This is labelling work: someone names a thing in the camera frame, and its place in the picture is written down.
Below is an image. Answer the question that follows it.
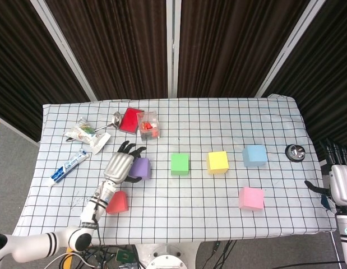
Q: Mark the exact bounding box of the white cable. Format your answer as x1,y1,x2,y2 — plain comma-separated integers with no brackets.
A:
45,251,95,269

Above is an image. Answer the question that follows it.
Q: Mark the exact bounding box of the metal spoon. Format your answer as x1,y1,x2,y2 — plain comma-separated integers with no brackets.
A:
94,111,123,132

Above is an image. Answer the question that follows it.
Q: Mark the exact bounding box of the green foam cube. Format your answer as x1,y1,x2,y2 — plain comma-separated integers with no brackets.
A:
170,153,190,177

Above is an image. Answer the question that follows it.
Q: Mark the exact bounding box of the red ink pad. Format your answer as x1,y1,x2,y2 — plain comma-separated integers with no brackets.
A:
118,107,145,136

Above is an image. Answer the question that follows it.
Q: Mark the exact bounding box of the blue cloth object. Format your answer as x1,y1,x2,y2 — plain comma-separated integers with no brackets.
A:
320,194,335,211

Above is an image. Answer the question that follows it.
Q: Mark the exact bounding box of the green circuit board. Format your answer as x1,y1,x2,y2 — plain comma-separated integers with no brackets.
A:
115,248,135,263

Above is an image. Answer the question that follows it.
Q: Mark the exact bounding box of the crumpled white snack bag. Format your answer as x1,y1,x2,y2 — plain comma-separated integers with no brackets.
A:
63,117,112,155

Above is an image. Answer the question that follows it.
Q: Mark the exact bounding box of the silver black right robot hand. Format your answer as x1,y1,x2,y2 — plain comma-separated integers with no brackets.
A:
304,138,347,208

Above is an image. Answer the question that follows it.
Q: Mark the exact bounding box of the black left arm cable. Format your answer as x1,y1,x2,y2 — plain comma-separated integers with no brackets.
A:
90,204,103,247

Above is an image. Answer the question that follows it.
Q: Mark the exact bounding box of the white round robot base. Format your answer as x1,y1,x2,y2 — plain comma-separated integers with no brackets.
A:
133,241,202,269

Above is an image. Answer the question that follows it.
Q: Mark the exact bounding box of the black cable tangle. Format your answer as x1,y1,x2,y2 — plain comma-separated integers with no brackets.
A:
77,243,140,269

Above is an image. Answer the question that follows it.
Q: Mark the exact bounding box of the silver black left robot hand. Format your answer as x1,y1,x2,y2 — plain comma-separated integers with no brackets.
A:
103,141,147,186

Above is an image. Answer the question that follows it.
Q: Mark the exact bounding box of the white partition frame post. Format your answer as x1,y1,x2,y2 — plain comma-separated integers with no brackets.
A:
165,0,182,99
256,0,328,98
29,0,98,101

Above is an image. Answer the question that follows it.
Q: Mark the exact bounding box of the light blue foam cube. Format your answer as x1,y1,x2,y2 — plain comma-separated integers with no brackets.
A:
242,145,268,168

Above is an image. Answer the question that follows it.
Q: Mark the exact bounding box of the white blue toothpaste tube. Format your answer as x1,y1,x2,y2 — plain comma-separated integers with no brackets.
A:
49,149,90,187

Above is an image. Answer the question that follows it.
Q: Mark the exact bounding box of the red foam cube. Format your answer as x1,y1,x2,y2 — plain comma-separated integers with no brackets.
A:
105,191,129,215

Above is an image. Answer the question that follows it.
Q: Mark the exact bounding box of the purple foam cube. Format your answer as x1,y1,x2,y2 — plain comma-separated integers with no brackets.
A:
128,157,151,181

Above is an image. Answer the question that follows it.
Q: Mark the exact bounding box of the pink foam cube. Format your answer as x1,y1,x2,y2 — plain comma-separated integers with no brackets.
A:
238,187,265,211

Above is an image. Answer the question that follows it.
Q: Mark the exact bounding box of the clear plastic box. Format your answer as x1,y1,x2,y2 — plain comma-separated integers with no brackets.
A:
136,110,161,142

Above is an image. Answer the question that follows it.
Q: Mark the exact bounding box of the black cable pair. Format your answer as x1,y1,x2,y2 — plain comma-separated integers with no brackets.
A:
209,239,238,269

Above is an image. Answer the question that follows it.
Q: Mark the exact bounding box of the yellow foam cube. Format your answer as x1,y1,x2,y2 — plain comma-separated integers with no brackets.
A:
207,151,229,175

